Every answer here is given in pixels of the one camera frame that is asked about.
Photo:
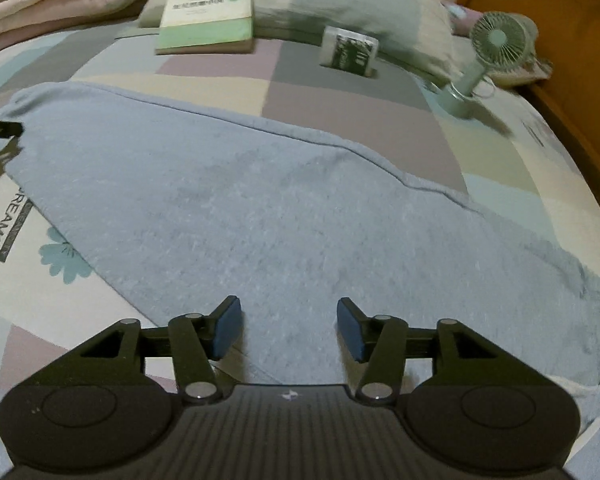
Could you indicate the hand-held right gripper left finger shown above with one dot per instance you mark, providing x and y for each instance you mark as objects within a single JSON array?
[{"x": 225, "y": 327}]

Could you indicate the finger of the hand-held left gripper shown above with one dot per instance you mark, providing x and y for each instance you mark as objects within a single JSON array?
[{"x": 2, "y": 128}]

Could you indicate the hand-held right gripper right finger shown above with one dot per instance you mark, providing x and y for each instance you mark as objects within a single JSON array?
[{"x": 352, "y": 327}]

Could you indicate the grey sweatpants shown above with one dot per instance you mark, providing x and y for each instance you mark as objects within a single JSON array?
[{"x": 280, "y": 220}]

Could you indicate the green and white book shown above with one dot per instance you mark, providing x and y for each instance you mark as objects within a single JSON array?
[{"x": 205, "y": 10}]

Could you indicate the small tissue pack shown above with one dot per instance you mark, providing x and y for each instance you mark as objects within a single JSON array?
[{"x": 350, "y": 52}]

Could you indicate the patchwork pillow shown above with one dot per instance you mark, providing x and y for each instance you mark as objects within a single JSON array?
[
  {"x": 340, "y": 5},
  {"x": 535, "y": 67}
]

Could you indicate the green handheld fan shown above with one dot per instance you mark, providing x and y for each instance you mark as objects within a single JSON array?
[{"x": 497, "y": 40}]

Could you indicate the wooden headboard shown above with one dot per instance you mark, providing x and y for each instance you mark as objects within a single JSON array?
[{"x": 580, "y": 85}]

